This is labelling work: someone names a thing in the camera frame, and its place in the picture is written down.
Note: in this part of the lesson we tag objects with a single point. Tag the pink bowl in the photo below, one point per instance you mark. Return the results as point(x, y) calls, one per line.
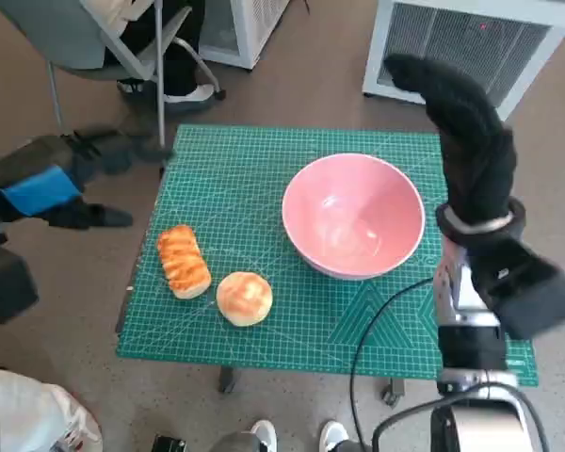
point(353, 216)

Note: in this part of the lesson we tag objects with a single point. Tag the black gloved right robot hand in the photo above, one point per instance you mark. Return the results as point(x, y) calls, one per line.
point(475, 150)

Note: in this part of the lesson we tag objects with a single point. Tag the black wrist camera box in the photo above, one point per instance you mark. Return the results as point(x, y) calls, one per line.
point(4, 282)
point(527, 287)

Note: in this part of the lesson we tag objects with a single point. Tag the long toy bread loaf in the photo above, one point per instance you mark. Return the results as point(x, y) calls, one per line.
point(183, 263)

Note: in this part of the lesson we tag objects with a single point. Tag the person on grey chair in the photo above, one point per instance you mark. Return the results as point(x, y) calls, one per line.
point(179, 56)

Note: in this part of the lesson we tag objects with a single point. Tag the person in white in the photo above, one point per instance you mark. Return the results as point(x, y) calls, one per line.
point(28, 414)

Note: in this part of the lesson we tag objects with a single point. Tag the round toy bread bun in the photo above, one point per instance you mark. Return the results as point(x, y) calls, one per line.
point(244, 297)

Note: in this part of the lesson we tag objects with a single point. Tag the small white vented unit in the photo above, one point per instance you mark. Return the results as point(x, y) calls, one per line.
point(249, 28)

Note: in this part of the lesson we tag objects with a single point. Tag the grey office chair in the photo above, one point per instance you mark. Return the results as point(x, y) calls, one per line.
point(52, 37)

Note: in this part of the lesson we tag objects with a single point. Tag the small black device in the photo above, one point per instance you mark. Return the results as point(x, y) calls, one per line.
point(168, 445)

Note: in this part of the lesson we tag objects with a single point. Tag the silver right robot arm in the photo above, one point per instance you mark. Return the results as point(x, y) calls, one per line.
point(471, 343)

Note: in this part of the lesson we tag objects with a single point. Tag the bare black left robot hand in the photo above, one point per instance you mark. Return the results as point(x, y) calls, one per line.
point(37, 188)

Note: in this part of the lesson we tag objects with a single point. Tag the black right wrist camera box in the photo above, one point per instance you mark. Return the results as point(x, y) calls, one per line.
point(527, 287)

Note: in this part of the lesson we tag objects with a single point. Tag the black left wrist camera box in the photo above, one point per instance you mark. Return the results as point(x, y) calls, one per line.
point(4, 282)

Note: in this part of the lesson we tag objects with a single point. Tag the large white vented unit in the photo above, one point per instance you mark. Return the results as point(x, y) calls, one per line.
point(452, 42)

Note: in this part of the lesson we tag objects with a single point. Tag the green cutting mat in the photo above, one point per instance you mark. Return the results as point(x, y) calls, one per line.
point(245, 188)

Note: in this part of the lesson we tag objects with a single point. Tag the white shoe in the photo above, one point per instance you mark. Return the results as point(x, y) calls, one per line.
point(334, 435)
point(266, 435)

